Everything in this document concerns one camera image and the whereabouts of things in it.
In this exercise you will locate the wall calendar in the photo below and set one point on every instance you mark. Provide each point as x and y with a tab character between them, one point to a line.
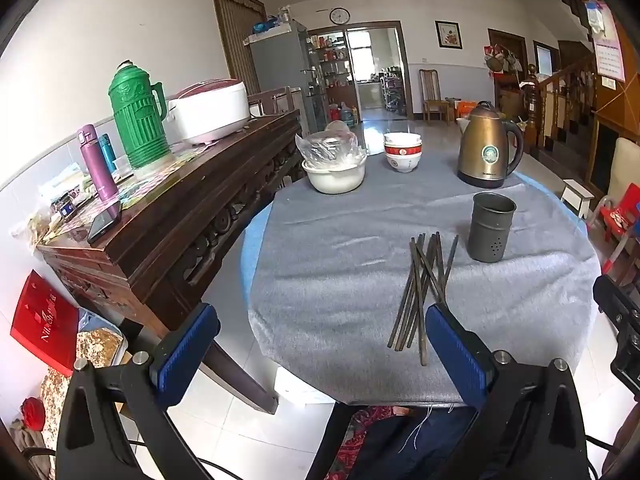
607	45

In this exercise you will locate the red cloth bundle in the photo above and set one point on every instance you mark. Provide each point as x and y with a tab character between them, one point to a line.
32	412

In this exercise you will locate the dark carved wooden sideboard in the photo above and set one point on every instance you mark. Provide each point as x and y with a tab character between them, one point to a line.
175	220

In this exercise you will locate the clear plastic bag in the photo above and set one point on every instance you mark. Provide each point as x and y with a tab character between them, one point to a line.
330	147

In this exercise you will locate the small white stool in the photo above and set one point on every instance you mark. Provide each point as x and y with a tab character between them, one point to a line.
577	192

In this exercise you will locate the glass display cabinet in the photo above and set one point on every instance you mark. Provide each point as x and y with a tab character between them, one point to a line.
332	70

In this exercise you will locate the teal drink bottle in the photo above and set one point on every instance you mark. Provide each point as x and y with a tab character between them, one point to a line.
107	152

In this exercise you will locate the orange crate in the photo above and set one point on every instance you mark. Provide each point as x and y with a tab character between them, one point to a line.
466	109

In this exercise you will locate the wooden staircase railing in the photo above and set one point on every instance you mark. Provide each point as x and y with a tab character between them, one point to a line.
555	105

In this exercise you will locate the purple drink bottle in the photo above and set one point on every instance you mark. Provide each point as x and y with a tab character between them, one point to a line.
97	170

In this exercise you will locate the grey metal chopstick holder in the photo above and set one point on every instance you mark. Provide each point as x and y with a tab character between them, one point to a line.
487	235

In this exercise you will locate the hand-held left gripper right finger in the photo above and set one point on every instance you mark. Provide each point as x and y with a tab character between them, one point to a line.
457	350

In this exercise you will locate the black smartphone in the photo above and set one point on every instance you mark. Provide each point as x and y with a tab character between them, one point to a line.
104	222

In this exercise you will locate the wooden dining chair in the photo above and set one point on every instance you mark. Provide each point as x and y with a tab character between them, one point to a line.
432	105

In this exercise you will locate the round wall clock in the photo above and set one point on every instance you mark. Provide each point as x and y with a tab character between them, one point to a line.
339	16

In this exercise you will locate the gold electric kettle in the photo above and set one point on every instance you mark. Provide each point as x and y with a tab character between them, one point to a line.
485	150

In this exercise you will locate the red cardboard box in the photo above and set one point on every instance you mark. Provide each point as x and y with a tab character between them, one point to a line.
42	325

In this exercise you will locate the cream upholstered seat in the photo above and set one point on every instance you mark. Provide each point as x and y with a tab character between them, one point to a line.
627	165

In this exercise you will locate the white rice cooker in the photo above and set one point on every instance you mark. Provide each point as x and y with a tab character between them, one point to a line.
210	115

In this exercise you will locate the red plastic chair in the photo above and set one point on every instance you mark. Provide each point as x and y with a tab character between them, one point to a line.
620	217

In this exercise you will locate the framed wall picture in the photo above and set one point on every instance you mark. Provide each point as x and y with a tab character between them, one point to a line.
448	35

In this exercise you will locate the green thermos flask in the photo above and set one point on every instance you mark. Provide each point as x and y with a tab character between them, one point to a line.
140	120

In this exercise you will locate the pile of dark chopsticks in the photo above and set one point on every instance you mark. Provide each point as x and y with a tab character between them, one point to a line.
423	345

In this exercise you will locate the blue table cover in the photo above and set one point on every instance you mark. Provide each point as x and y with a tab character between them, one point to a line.
247	260

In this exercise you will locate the colourful patterned mat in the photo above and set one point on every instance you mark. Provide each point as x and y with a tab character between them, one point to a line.
150	182

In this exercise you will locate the grey refrigerator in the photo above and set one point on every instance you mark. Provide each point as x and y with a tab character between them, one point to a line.
280	65

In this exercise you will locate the gold patterned box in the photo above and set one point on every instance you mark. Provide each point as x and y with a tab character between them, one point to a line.
97	350

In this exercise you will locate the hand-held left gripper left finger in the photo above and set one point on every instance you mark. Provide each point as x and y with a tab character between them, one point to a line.
187	345

